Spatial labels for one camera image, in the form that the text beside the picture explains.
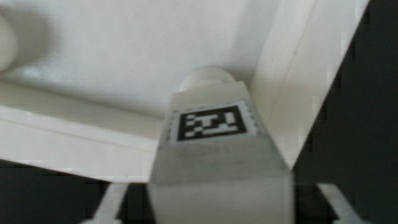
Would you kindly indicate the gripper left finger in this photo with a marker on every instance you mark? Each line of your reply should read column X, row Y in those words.
column 124, row 207

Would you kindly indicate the white square tabletop part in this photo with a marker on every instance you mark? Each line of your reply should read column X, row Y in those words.
column 106, row 52

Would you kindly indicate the white table leg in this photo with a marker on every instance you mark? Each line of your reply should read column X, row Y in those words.
column 221, row 181

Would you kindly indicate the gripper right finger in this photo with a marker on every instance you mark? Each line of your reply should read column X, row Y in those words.
column 323, row 205

